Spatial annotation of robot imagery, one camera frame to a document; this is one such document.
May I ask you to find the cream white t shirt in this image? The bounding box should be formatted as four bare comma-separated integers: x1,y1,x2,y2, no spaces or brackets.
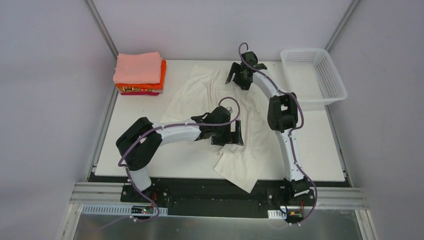
160,65,285,193

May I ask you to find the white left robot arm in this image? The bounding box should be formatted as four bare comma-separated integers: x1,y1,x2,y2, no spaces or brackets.
115,106,244,203

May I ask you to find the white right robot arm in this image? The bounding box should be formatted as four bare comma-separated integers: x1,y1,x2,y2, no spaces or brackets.
225,51,310,205

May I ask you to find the white plastic basket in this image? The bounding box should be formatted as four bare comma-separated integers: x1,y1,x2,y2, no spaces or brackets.
280,48,348,110

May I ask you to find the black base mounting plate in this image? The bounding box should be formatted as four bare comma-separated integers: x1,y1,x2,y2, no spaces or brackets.
120,177,316,219

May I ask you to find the orange folded t shirt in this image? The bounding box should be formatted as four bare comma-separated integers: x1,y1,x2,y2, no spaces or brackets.
115,59,168,90

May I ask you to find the magenta folded t shirt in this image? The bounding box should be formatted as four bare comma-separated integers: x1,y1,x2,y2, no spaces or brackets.
120,92,160,96

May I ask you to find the pink folded t shirt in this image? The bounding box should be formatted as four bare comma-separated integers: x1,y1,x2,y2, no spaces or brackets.
113,52,163,85

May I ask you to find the brown patterned folded t shirt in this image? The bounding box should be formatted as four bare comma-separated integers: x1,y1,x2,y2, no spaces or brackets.
117,86,163,94

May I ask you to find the right white cable duct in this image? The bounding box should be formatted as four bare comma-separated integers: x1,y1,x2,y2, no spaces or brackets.
267,210,287,220

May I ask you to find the white cable duct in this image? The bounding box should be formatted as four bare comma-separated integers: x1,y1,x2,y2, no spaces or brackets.
267,210,287,220
81,204,168,217

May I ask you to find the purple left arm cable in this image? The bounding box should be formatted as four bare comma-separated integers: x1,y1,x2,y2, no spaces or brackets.
82,96,242,231

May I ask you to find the aluminium frame rail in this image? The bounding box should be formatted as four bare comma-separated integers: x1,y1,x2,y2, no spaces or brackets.
70,182,369,210

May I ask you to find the left white cable duct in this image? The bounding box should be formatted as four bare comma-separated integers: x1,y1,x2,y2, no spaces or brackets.
81,204,168,217

